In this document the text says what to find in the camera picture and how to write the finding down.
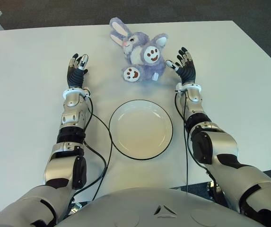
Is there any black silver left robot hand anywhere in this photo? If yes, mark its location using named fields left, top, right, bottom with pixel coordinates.
left=66, top=53, right=89, bottom=88

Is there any grey robot torso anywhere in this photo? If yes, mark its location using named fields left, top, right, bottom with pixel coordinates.
left=54, top=188, right=256, bottom=227

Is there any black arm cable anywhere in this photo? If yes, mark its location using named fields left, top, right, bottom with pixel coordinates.
left=73, top=93, right=114, bottom=204
left=175, top=91, right=190, bottom=194

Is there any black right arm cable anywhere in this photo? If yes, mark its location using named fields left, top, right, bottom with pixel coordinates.
left=175, top=91, right=190, bottom=194

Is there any purple plush bunny doll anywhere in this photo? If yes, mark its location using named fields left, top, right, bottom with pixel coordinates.
left=109, top=17, right=169, bottom=83

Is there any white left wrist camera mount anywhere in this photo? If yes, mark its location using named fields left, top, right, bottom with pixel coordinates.
left=63, top=87, right=91, bottom=99

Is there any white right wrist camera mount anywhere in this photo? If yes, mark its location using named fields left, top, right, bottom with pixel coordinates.
left=175, top=82, right=202, bottom=94

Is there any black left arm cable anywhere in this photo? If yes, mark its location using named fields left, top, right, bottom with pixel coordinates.
left=73, top=93, right=114, bottom=204

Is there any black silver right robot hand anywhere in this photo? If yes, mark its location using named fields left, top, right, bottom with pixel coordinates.
left=165, top=46, right=197, bottom=85

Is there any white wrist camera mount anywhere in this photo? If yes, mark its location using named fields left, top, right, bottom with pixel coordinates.
left=175, top=82, right=202, bottom=94
left=63, top=87, right=91, bottom=99

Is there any white plate with black rim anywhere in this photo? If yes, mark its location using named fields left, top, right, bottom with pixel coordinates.
left=108, top=99, right=174, bottom=160

